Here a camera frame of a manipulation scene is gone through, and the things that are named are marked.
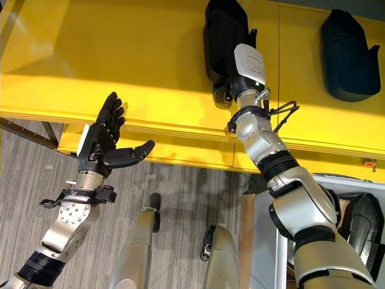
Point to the dark metal shelf brace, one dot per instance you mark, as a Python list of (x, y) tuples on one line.
[(51, 132)]

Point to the silver left robot leg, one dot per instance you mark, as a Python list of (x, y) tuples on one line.
[(138, 241)]

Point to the yellow shelf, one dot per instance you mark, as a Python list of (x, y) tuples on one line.
[(120, 60)]

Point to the orange shelf knob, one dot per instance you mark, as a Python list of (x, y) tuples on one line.
[(369, 163)]

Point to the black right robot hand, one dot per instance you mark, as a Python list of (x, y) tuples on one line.
[(248, 64)]

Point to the white plastic box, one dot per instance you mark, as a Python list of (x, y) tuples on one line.
[(264, 241)]

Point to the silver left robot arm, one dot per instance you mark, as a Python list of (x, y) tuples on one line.
[(69, 213)]

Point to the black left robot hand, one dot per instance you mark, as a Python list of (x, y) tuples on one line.
[(102, 135)]

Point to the silver right robot leg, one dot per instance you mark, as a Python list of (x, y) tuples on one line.
[(224, 256)]

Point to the brown wooden board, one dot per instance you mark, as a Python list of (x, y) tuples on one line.
[(246, 241)]

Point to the black sole-shaped part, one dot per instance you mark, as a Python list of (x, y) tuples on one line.
[(224, 30), (365, 222), (346, 57)]

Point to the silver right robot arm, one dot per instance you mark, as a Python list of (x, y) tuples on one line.
[(300, 192)]

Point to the silver robot leg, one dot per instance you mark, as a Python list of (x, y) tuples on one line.
[(138, 241), (224, 256)]

